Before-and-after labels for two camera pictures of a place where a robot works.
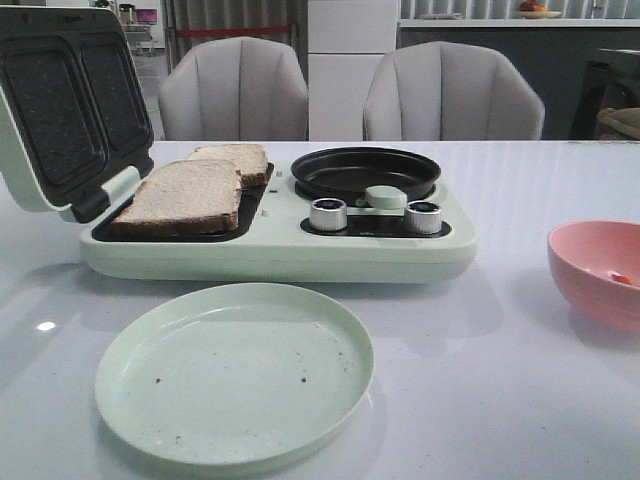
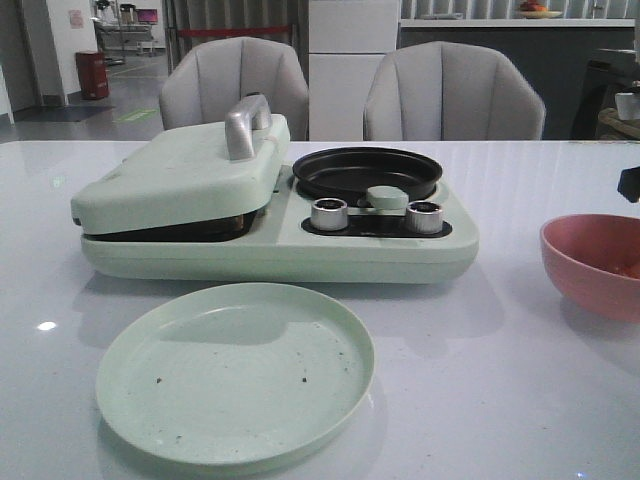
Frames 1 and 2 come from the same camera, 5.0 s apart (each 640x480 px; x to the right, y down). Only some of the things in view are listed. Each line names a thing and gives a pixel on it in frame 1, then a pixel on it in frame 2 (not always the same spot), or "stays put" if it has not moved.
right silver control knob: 423,217 stays put
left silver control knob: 328,214 stays put
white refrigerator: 347,41 stays put
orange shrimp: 622,278 -> 630,270
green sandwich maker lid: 76,132 -> 196,175
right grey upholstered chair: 449,91 stays put
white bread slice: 183,196 -> 219,229
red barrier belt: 231,31 stays put
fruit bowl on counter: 529,9 stays put
